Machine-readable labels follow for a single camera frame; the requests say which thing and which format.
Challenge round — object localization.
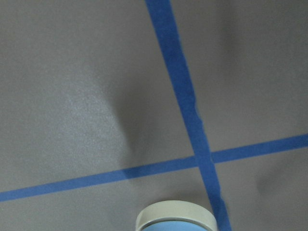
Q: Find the brown table mat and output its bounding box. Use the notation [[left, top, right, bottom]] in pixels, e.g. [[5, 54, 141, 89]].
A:
[[0, 0, 308, 231]]

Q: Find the blue and cream bell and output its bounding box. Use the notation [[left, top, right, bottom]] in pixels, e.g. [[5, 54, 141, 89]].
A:
[[135, 200, 218, 231]]

